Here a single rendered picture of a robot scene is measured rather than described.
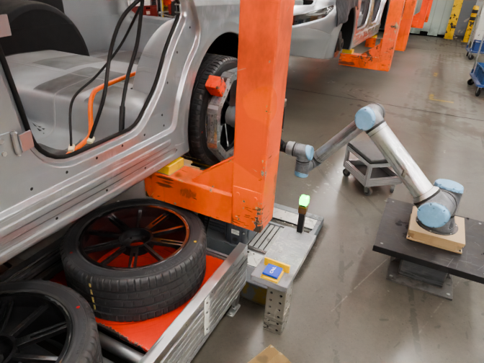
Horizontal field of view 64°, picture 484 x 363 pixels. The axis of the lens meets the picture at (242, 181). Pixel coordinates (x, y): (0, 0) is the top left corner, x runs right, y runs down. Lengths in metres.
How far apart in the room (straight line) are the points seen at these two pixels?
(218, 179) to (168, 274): 0.50
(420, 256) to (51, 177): 1.84
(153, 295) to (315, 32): 3.63
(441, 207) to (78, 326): 1.73
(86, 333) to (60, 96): 1.26
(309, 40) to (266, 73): 3.15
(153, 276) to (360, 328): 1.14
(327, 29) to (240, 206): 3.26
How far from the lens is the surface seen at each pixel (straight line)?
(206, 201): 1.92
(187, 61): 1.99
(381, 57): 5.72
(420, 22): 11.79
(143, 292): 1.70
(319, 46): 4.76
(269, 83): 1.56
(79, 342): 1.49
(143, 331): 1.79
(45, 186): 1.50
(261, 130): 1.63
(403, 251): 2.35
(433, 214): 2.23
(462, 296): 2.70
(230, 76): 2.17
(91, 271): 1.74
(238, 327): 2.14
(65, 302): 1.64
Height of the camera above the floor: 1.61
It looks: 28 degrees down
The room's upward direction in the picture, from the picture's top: 3 degrees clockwise
